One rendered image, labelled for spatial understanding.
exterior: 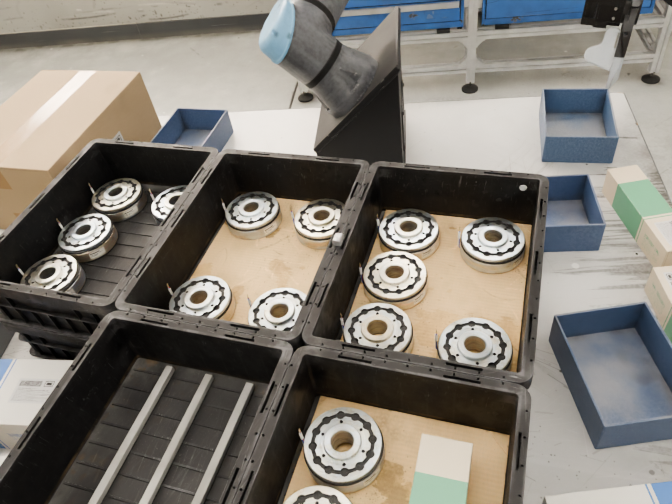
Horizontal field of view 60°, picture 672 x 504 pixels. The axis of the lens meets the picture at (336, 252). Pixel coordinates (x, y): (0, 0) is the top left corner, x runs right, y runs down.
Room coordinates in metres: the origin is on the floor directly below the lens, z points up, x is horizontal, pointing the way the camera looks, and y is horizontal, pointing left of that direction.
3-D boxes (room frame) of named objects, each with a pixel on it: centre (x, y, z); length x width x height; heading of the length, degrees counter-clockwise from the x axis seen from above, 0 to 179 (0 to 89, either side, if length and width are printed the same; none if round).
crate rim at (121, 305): (0.71, 0.13, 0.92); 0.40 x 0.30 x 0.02; 156
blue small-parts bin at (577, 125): (1.08, -0.60, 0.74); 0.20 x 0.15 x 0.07; 161
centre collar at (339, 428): (0.35, 0.04, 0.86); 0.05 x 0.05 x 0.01
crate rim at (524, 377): (0.58, -0.15, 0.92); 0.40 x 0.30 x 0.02; 156
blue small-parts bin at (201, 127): (1.30, 0.32, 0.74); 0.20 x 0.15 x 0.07; 158
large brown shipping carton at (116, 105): (1.27, 0.62, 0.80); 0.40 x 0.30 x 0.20; 158
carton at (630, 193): (0.76, -0.61, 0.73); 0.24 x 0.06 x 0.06; 179
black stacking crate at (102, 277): (0.83, 0.40, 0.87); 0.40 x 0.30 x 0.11; 156
